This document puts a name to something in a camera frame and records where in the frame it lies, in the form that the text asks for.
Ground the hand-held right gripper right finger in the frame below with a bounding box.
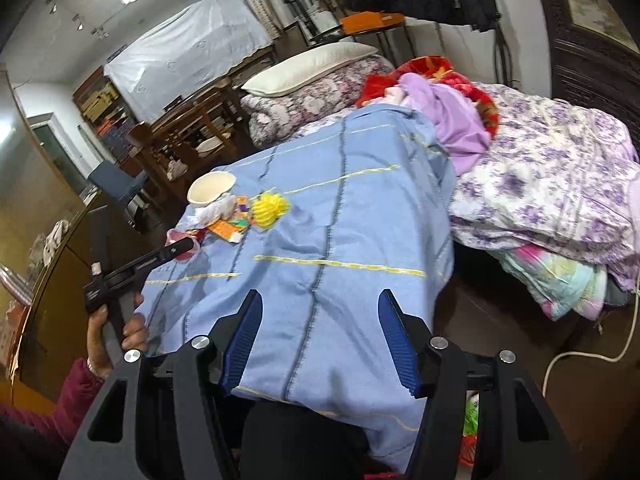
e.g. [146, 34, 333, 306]
[377, 289, 583, 480]

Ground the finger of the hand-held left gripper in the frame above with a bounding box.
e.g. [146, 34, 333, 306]
[132, 237, 196, 281]

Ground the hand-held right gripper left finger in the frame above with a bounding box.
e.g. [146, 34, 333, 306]
[57, 290, 264, 480]

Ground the clear plastic bag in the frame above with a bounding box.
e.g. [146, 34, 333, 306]
[167, 227, 202, 264]

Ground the white plastic wrapper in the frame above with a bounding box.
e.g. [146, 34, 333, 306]
[195, 194, 237, 224]

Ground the orange snack packet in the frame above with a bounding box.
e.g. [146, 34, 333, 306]
[207, 217, 251, 244]

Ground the white paper cup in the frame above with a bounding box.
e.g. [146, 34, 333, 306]
[187, 171, 237, 208]

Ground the green snack packet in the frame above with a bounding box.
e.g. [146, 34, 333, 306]
[462, 394, 481, 436]

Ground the yellow mesh ball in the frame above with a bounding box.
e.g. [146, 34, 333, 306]
[250, 192, 290, 231]

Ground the person's left forearm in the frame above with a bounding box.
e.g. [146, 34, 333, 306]
[0, 357, 108, 480]

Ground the person's left hand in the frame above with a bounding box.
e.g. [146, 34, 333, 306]
[86, 294, 151, 381]

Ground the wooden cabinet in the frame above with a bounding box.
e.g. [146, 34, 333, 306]
[0, 190, 110, 401]

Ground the beige cloth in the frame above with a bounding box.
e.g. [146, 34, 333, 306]
[42, 220, 68, 266]

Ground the blue chair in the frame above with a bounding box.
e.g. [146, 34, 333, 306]
[87, 160, 148, 226]

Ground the silver metal dish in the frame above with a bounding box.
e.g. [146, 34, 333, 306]
[0, 266, 28, 306]

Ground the person's black trouser leg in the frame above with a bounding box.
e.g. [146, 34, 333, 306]
[240, 400, 371, 480]

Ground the wooden armchair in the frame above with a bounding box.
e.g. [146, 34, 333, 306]
[127, 85, 237, 181]

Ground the blue striped bedsheet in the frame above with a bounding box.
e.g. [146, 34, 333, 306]
[137, 105, 456, 473]

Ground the shelf with boxes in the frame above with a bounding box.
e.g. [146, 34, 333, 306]
[72, 67, 138, 161]

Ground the pastel quilt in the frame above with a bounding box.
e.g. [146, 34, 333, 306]
[492, 242, 608, 322]

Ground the grey pink floral quilt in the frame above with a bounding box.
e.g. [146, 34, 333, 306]
[240, 55, 396, 148]

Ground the white cloth cover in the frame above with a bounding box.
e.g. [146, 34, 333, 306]
[104, 0, 273, 123]

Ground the lilac cloth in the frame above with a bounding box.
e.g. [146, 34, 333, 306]
[385, 72, 493, 177]

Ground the purple floral quilt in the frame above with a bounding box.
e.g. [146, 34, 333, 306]
[447, 82, 640, 288]

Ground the cream pillow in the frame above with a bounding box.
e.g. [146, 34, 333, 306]
[241, 42, 378, 97]

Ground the red blanket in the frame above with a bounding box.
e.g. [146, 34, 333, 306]
[356, 56, 501, 138]

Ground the black metal stand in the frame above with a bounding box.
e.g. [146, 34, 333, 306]
[375, 27, 416, 68]

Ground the orange box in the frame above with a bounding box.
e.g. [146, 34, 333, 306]
[340, 10, 405, 36]

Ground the carved wooden screen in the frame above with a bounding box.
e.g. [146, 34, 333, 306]
[530, 0, 640, 111]

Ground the white power cable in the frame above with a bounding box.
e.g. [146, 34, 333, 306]
[542, 275, 640, 396]

